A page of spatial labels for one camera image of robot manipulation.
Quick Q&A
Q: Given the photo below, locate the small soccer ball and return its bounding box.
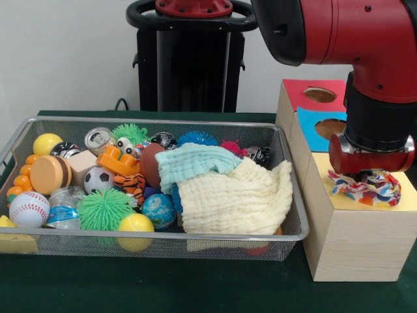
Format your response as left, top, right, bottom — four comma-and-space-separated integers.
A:
83, 166, 115, 195

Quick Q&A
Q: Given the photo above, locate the cream waffle cloth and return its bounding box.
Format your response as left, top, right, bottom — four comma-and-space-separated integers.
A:
175, 158, 294, 235

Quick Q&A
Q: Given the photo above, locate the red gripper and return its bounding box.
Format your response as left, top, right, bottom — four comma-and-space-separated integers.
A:
328, 132, 416, 175

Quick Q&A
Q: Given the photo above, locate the silver mesh bin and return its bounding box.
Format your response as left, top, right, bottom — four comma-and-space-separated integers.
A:
0, 115, 310, 261

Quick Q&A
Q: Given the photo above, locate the dark green table cloth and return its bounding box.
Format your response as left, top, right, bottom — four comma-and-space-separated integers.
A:
0, 110, 417, 313

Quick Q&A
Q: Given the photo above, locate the plain wooden cube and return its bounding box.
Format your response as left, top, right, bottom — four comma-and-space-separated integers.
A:
66, 149, 98, 190

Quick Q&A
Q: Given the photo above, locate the brown toy football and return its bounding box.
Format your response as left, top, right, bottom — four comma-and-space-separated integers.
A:
139, 143, 167, 188

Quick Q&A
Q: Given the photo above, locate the yellow ball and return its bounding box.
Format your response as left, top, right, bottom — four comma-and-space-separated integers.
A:
117, 213, 156, 254

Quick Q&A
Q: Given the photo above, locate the wooden box with three holes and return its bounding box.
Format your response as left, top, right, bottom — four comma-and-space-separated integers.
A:
275, 78, 417, 283

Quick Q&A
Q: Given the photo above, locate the colourful patterned cloth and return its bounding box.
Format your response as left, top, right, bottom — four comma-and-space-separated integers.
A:
327, 169, 402, 208

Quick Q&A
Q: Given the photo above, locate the green spiky rubber ball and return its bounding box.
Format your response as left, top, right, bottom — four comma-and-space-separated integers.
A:
76, 187, 136, 231

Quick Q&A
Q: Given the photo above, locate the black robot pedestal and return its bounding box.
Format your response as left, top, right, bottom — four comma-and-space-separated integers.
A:
126, 0, 261, 113

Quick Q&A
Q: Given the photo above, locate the white baseball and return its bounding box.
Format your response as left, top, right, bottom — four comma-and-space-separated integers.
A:
8, 190, 51, 228

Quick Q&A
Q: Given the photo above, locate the round wooden burger toy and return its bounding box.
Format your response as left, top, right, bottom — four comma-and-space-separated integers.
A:
29, 155, 73, 196

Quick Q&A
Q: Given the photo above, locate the light blue waffle cloth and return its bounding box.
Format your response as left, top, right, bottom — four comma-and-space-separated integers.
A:
154, 142, 244, 195

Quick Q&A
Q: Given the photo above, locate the blue globe ball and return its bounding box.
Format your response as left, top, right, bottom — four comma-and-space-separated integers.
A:
141, 193, 177, 229

